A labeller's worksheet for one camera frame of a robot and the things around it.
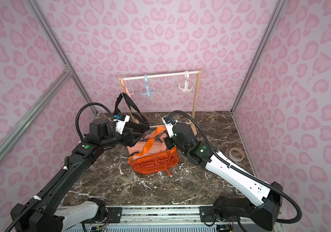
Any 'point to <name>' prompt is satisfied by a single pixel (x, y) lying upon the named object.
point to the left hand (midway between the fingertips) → (137, 131)
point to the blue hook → (148, 93)
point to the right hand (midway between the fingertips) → (166, 131)
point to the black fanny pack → (142, 126)
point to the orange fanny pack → (154, 163)
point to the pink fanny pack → (154, 147)
